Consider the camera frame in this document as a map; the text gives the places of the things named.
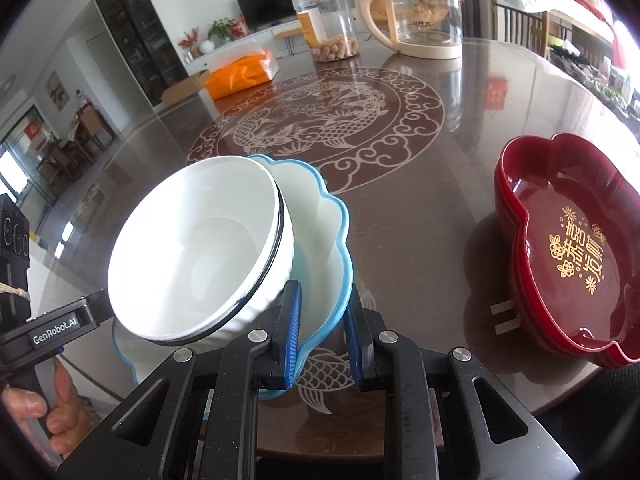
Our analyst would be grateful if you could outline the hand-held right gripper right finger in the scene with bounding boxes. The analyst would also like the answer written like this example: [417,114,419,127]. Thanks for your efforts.
[345,294,576,480]

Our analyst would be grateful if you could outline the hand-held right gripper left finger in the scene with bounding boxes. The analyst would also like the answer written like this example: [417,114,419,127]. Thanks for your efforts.
[60,280,304,480]

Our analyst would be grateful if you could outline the white ribbed bowl black rim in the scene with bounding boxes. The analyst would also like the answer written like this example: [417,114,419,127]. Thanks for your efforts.
[165,187,297,352]

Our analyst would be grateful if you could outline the white blue scalloped bowl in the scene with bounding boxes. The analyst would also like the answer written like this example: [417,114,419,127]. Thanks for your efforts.
[247,155,354,343]
[112,302,352,402]

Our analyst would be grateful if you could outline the white bowl blue floral print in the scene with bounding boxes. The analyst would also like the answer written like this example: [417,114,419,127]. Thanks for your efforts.
[107,156,282,343]

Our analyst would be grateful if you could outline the red flower-shaped plate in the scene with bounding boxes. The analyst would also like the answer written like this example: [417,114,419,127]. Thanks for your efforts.
[494,170,640,369]
[500,132,640,356]
[495,160,640,363]

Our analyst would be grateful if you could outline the person's left hand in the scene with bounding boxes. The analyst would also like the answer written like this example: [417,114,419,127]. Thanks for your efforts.
[0,360,96,458]

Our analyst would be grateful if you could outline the wooden dining chairs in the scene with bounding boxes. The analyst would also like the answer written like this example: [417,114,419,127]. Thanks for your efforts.
[37,90,119,186]

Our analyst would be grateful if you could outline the orange tissue pack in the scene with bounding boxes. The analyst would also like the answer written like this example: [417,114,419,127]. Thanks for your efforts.
[204,40,280,101]

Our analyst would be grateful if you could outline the cardboard box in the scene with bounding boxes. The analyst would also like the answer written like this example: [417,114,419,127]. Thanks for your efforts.
[161,70,212,109]

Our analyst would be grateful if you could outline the white television cabinet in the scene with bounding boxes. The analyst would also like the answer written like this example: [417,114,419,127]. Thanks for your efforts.
[182,5,361,67]

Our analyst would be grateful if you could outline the wooden bench hairpin legs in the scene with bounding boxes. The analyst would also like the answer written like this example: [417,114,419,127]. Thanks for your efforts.
[273,27,302,54]

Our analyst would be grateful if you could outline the red flowers in vase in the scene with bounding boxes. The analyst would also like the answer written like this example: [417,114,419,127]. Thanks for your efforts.
[177,30,201,64]

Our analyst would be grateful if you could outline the clear plastic jar of peanuts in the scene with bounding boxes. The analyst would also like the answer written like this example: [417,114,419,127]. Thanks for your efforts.
[292,0,360,63]

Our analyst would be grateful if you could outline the green bushy potted plant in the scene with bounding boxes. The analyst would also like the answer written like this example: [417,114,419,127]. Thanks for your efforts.
[207,17,236,44]

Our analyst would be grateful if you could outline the dark glass display cabinet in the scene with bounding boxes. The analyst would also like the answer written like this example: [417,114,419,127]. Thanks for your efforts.
[94,0,184,109]

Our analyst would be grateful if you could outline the black flat television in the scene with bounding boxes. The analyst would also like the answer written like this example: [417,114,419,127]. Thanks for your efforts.
[236,0,318,31]

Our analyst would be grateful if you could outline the dark wooden crib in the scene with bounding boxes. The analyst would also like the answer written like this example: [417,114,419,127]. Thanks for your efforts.
[490,0,616,61]

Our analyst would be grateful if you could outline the red cloth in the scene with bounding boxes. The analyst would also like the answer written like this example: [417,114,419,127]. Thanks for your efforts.
[560,0,627,69]

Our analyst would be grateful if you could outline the framed wall picture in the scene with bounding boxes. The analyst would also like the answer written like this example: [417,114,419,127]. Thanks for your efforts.
[45,71,70,111]

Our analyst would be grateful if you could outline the glass kettle cream handle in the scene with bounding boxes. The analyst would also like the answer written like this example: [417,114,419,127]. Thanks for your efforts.
[355,0,466,61]

